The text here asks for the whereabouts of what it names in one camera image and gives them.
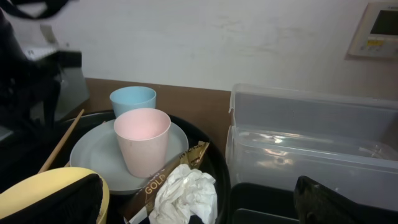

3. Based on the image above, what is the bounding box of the gold snack wrapper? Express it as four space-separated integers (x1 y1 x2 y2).
120 141 210 224

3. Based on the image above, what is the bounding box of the rectangular black tray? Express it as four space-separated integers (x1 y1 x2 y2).
227 183 299 224

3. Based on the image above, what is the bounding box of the wall control panel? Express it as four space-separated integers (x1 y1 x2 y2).
348 2 397 60

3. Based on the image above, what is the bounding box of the round black tray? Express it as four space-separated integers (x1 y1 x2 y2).
0 110 231 224

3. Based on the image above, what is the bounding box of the wooden chopstick on tray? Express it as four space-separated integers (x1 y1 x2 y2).
38 109 85 173

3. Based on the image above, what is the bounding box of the white tissue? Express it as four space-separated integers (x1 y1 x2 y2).
149 164 218 224

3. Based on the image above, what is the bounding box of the clear plastic bin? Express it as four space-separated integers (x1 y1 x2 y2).
225 84 397 210

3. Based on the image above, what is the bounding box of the pink cup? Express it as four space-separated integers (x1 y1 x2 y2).
114 108 171 178

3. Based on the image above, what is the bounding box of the light blue cup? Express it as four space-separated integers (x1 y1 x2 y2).
109 86 157 117

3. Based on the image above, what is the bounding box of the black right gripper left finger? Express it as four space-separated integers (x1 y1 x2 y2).
1 174 103 224

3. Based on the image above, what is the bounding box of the yellow bowl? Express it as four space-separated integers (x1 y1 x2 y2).
1 167 110 224

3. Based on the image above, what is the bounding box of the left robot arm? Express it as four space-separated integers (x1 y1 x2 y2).
1 0 82 139

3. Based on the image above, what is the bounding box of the grey plate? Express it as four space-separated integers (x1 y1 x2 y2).
70 120 188 195

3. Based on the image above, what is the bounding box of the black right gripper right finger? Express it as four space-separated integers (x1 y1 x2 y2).
294 175 397 224

